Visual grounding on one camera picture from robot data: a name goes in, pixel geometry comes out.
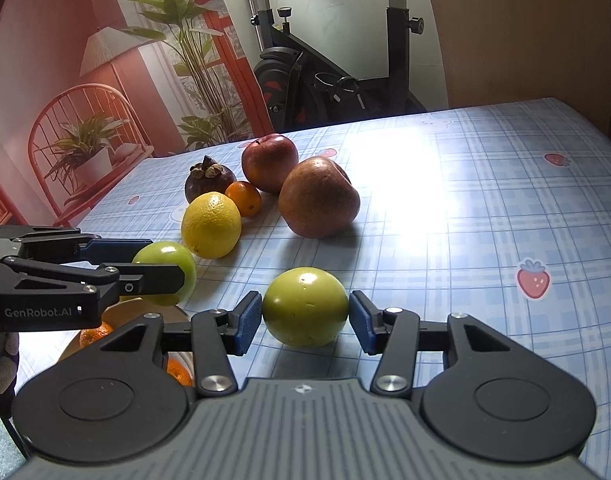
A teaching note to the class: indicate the small red apple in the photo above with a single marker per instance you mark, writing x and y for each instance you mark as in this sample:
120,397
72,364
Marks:
269,162

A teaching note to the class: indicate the wall poster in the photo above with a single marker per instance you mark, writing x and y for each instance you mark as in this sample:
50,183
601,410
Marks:
35,35

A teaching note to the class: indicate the yellow lemon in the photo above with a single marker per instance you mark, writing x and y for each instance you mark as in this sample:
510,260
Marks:
211,225

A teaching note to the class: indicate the blue checked tablecloth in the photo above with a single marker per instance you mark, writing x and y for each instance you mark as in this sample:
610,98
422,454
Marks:
460,210

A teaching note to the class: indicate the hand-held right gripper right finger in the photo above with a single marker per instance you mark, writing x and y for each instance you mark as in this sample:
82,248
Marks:
361,322

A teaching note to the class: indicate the person's left hand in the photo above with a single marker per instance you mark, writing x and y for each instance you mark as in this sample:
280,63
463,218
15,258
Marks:
0,372

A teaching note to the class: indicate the black exercise bike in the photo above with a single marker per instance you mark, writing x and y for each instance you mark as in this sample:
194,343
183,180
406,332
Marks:
285,67

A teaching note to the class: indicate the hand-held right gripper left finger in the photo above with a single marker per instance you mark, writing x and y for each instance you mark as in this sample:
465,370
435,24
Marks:
248,324

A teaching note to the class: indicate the green jujube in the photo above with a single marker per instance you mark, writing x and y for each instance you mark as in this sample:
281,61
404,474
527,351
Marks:
170,255
305,307

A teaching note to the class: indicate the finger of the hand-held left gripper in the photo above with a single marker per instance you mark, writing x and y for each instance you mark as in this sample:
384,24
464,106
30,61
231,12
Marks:
153,280
113,250

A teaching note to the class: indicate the large red apple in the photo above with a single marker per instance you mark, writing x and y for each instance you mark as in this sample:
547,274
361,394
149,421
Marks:
318,200

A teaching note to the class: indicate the dark purple mangosteen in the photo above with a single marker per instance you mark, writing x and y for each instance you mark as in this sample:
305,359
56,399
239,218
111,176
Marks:
209,182

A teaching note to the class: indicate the wooden wardrobe panel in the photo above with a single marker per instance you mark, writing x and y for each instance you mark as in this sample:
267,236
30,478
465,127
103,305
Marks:
510,35

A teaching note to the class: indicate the small orange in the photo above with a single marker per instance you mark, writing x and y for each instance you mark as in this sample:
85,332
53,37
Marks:
244,200

